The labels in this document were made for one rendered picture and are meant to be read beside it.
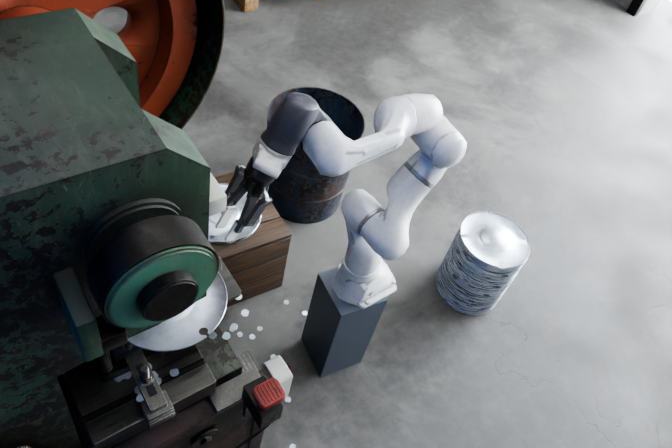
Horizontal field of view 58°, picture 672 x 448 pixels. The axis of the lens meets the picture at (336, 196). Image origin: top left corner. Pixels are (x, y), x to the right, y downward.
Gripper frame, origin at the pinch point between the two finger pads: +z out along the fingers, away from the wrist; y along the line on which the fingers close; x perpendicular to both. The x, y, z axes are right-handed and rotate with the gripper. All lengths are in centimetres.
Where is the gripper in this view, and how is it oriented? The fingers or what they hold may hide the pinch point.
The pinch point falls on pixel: (229, 224)
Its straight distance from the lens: 154.2
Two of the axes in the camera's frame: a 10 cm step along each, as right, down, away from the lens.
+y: -5.9, -6.6, 4.7
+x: -6.3, 0.1, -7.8
